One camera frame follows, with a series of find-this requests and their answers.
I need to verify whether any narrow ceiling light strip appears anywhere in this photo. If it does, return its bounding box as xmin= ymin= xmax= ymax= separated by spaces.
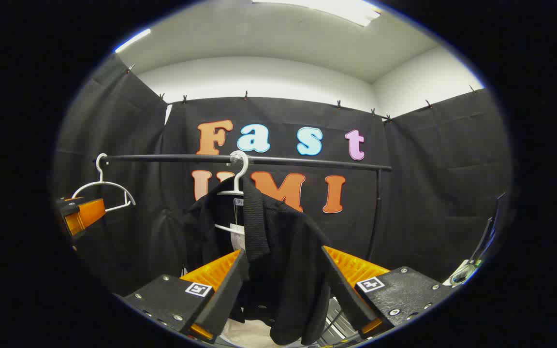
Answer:
xmin=114 ymin=28 xmax=152 ymax=54

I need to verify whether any black backdrop cloth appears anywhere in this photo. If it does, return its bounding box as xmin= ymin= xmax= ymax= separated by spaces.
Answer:
xmin=52 ymin=53 xmax=513 ymax=295

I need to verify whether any large ceiling light panel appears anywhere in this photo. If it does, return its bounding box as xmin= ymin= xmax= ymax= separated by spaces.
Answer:
xmin=252 ymin=0 xmax=381 ymax=27

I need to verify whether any black clothes rack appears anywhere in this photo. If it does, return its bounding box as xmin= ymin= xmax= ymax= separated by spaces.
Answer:
xmin=96 ymin=154 xmax=393 ymax=346

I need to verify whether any black knit garment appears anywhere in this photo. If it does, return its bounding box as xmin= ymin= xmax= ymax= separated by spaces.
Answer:
xmin=182 ymin=176 xmax=332 ymax=346

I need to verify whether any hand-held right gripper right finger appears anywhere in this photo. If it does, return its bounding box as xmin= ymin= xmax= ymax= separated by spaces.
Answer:
xmin=321 ymin=246 xmax=457 ymax=339

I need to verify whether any black thin stand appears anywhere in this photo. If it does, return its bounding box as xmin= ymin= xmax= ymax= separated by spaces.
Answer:
xmin=469 ymin=192 xmax=507 ymax=265

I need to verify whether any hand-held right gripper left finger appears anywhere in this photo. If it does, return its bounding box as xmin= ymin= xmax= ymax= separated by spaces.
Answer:
xmin=123 ymin=249 xmax=251 ymax=343

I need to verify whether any white plastic hanger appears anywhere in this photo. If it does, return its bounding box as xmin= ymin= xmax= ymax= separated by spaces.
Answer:
xmin=72 ymin=153 xmax=136 ymax=213
xmin=213 ymin=151 xmax=251 ymax=237

